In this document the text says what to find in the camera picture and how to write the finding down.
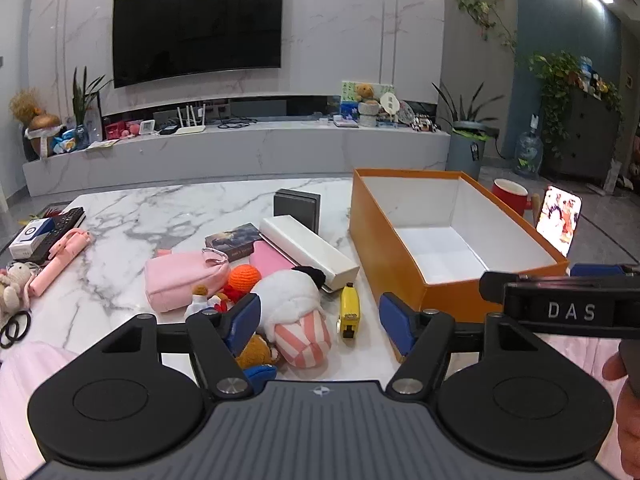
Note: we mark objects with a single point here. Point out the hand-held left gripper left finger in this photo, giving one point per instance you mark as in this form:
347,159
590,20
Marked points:
244,321

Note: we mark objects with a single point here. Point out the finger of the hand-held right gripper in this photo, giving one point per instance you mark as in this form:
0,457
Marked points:
492,287
597,269

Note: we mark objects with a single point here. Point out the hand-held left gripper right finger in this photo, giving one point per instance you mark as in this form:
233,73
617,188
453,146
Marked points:
395,325

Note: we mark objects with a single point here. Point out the white plush with striped pants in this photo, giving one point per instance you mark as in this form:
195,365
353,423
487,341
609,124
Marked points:
285,300

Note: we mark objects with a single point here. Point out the pink case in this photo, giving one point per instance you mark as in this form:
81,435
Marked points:
270,262

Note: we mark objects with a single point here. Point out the orange cardboard box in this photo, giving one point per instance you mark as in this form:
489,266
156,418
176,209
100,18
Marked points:
385,250

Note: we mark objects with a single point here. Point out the pink zip pouch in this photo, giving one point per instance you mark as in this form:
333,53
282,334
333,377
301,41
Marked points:
175,280

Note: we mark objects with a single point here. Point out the person's right hand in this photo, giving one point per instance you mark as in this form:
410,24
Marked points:
630,430

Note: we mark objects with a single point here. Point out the small brown bear plush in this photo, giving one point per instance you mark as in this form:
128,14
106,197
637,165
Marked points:
257,352

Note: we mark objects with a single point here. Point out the orange knitted toy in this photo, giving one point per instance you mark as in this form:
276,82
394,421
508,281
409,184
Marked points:
244,276

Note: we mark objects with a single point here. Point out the small white toy figure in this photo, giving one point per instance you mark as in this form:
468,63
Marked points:
200,304

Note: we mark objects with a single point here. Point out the yellow toy bus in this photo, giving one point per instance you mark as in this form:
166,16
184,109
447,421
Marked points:
350,310

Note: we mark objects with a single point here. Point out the smartphone with lit screen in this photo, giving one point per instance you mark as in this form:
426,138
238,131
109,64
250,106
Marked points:
560,217

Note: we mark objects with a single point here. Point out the illustrated dark box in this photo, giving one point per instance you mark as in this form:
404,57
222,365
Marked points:
232,240

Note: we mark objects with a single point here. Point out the red mug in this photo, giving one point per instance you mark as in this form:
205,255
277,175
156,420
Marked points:
507,199

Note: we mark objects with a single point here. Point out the long white box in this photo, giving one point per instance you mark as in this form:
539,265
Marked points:
305,247

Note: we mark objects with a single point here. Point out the dark grey square box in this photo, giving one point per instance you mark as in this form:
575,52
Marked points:
295,210

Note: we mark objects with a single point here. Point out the grey cabinet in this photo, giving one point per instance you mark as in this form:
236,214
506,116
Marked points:
585,135

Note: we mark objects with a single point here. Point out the clear water jug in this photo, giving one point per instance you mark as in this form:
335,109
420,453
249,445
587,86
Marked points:
529,152

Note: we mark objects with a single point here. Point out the white marble television stand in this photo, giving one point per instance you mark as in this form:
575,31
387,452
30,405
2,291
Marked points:
250,155

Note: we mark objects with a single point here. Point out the black and white checkered ornament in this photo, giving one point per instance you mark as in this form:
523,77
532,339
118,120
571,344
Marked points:
424,123

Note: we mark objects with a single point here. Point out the green snake plant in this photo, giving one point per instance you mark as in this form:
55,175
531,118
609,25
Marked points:
462,107

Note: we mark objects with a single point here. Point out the toys on cabinet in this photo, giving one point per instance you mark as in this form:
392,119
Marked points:
592,77

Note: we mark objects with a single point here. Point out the pink selfie stick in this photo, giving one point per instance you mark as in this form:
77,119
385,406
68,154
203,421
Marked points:
60,260

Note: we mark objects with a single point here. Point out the white wifi router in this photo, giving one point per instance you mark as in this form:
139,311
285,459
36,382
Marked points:
192,129

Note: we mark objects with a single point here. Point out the green ivy plant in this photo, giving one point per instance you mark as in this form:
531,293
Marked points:
555,75

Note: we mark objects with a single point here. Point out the black remote control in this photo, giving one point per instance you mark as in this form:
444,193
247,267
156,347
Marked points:
62,225

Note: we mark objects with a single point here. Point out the white round hand fan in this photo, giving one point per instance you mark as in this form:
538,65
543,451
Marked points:
390,102

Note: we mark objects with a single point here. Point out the small white desk clock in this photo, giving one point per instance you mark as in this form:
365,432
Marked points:
147,127

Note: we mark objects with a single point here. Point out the blue tissue box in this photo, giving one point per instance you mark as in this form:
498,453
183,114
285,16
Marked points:
349,110

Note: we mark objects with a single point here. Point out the stack of papers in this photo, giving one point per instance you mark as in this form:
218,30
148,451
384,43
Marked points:
102,144

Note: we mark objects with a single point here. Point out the pink toy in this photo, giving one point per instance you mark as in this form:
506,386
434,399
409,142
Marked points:
122,129

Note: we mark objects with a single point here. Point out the white and blue box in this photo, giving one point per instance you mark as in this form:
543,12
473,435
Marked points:
27,240

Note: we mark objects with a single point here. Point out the beige bunny plush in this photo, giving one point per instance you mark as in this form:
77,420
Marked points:
15,285

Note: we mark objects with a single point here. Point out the brown teddy bear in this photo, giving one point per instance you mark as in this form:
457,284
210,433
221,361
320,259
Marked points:
365,92

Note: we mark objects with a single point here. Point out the green floral card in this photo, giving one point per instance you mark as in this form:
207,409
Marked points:
348,90

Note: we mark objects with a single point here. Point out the blue plush toy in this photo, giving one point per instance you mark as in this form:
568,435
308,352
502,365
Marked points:
67,140

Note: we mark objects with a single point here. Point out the green potted blade plant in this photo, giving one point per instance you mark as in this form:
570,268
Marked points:
80,105

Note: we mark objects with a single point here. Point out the trailing vine plant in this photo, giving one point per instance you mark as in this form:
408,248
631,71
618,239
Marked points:
480,10

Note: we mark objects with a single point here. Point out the brown gourd vase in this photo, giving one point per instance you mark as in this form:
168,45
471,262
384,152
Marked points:
42,124

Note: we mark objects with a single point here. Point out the dried pampas grass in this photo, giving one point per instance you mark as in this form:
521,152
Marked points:
25,102

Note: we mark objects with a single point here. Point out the black wall television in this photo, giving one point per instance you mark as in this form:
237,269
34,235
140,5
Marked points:
200,30

